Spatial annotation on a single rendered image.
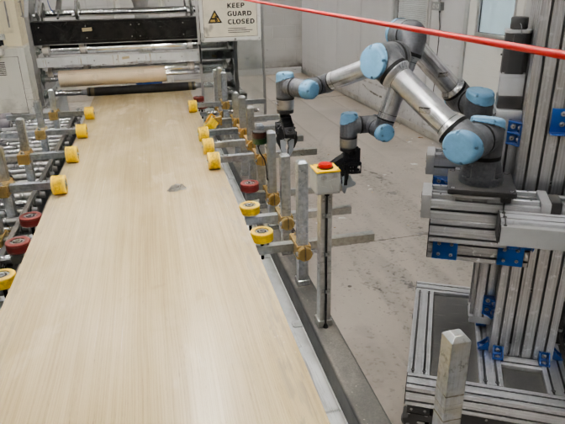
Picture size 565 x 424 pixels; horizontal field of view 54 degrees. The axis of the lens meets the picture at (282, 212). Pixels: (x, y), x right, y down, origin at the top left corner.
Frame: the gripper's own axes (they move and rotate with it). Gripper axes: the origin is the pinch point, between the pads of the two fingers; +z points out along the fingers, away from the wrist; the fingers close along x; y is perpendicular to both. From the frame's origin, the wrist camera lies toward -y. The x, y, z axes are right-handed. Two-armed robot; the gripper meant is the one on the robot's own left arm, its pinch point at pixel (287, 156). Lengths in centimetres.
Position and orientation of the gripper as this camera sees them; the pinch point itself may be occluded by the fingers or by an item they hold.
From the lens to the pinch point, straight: 239.2
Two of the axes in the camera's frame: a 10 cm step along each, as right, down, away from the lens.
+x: -9.7, 1.0, -2.0
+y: -2.2, -3.8, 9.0
